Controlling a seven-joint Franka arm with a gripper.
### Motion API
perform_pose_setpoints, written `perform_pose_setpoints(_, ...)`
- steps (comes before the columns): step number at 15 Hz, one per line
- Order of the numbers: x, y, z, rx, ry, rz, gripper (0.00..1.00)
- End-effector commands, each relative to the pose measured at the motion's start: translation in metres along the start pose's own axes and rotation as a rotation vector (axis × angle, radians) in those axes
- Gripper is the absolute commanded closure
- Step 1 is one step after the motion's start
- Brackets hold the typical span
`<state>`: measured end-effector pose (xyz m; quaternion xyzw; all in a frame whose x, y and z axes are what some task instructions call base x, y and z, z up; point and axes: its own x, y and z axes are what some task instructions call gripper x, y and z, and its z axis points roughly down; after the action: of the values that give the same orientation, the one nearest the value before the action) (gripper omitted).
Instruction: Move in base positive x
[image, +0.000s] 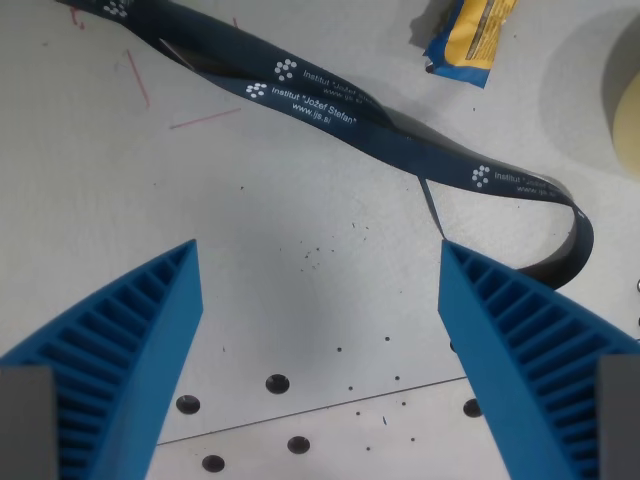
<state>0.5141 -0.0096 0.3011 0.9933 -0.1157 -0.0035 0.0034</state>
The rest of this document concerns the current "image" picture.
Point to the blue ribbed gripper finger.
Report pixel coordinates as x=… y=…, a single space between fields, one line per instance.
x=505 y=350
x=135 y=350

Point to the cream masking tape roll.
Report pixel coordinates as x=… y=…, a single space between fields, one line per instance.
x=629 y=120

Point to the yellow and blue snack wrapper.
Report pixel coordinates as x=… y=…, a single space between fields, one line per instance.
x=467 y=35

